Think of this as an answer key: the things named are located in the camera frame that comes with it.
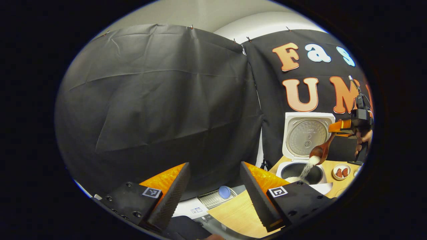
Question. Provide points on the white plate with meat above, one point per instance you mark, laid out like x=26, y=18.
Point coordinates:
x=342, y=171

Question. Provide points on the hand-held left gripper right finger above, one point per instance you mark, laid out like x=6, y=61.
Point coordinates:
x=258, y=200

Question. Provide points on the black backdrop cloth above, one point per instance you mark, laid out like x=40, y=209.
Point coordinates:
x=150, y=106

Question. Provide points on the brown wooden spoon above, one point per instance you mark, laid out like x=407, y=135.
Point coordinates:
x=320, y=153

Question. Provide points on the white rice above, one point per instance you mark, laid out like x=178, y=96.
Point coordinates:
x=308, y=166

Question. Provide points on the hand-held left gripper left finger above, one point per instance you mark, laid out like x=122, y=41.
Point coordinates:
x=171, y=200

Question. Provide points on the white rice cooker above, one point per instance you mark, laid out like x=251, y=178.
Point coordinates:
x=300, y=133

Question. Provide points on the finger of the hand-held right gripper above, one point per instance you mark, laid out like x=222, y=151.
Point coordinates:
x=338, y=126

